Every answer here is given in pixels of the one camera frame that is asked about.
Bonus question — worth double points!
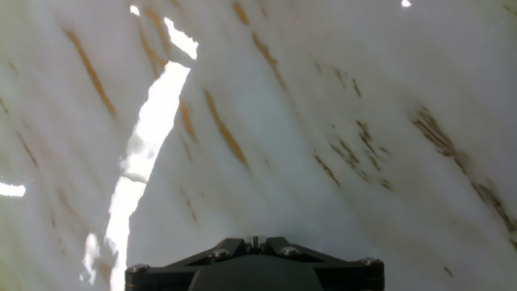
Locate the white brown marble mat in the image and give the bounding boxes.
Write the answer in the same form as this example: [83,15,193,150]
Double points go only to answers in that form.
[0,0,517,291]

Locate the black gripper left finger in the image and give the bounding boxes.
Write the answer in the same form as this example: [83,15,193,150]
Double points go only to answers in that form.
[124,236,257,291]

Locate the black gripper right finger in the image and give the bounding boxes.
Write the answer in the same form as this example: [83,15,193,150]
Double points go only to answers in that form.
[256,236,385,291]

